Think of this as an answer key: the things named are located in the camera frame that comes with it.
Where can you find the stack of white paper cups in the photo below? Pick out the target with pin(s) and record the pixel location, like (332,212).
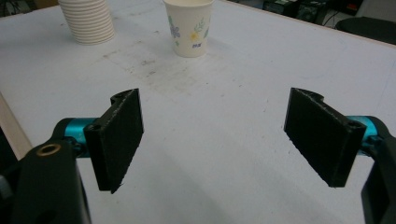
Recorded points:
(88,21)

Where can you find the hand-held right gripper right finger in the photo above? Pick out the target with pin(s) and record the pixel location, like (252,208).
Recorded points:
(320,137)

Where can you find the wooden table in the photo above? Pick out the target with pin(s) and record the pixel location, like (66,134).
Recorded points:
(12,130)

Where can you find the black round stool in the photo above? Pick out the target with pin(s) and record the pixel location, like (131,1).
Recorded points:
(370,29)

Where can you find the floral paper cup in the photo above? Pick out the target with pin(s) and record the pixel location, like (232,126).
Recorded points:
(190,31)

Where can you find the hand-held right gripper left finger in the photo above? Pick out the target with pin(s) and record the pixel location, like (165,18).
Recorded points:
(115,140)

